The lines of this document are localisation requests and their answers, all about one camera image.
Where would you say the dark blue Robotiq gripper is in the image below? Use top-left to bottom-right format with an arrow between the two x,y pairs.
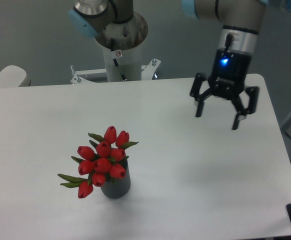
189,49 -> 259,131

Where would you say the red tulip bouquet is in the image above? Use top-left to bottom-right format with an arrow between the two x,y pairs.
58,126 -> 138,199

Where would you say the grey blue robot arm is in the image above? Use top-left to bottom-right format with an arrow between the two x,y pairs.
68,0 -> 268,130

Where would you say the dark grey ribbed vase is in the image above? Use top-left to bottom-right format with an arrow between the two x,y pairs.
101,160 -> 131,199

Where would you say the beige chair armrest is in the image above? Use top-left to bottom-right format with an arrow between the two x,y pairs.
0,65 -> 31,89

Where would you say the white metal base frame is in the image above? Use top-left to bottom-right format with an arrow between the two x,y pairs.
70,58 -> 162,85

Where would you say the black cable on pedestal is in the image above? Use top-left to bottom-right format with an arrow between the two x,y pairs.
112,58 -> 128,82

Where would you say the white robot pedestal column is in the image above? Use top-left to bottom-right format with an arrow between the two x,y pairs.
95,12 -> 148,81

